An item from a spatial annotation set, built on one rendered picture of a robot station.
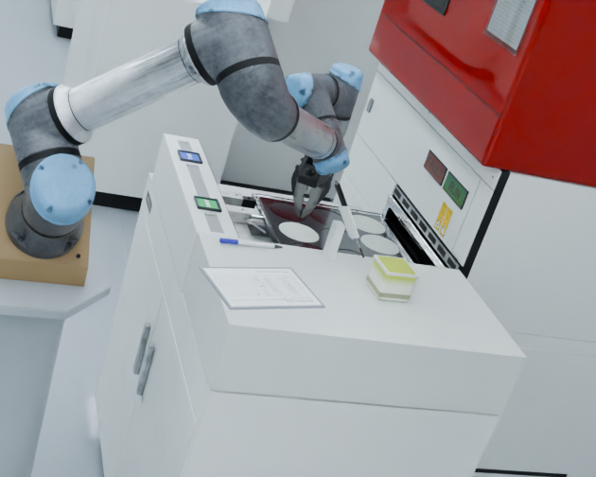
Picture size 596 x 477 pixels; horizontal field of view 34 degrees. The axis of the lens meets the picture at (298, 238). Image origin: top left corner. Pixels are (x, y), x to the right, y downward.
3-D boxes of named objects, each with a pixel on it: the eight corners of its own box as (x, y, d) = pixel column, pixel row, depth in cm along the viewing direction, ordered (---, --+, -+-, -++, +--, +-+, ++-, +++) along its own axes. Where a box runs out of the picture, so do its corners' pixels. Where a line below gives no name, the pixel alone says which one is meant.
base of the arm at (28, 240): (2, 255, 189) (9, 239, 181) (8, 183, 194) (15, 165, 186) (79, 262, 195) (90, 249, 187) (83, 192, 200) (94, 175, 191)
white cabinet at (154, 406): (282, 430, 314) (359, 207, 281) (376, 687, 233) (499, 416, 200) (83, 415, 292) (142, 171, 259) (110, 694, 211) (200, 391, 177)
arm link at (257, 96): (287, 117, 160) (364, 163, 206) (268, 57, 162) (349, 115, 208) (224, 143, 163) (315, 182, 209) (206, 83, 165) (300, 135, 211)
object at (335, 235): (344, 256, 212) (363, 202, 206) (350, 265, 208) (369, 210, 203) (319, 252, 210) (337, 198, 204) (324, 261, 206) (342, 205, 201)
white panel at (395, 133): (348, 179, 298) (390, 56, 282) (447, 324, 230) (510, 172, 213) (339, 177, 297) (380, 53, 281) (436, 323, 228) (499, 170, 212)
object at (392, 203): (382, 225, 266) (394, 194, 262) (443, 311, 229) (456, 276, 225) (376, 224, 265) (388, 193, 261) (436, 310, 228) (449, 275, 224)
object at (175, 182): (185, 186, 257) (198, 138, 252) (223, 295, 211) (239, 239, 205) (151, 181, 254) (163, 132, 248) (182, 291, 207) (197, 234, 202)
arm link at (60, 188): (29, 242, 182) (42, 220, 170) (12, 175, 185) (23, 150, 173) (91, 231, 188) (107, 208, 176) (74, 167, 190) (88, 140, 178)
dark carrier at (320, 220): (380, 218, 257) (381, 216, 257) (427, 285, 228) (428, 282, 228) (258, 198, 245) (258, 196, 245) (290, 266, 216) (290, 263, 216)
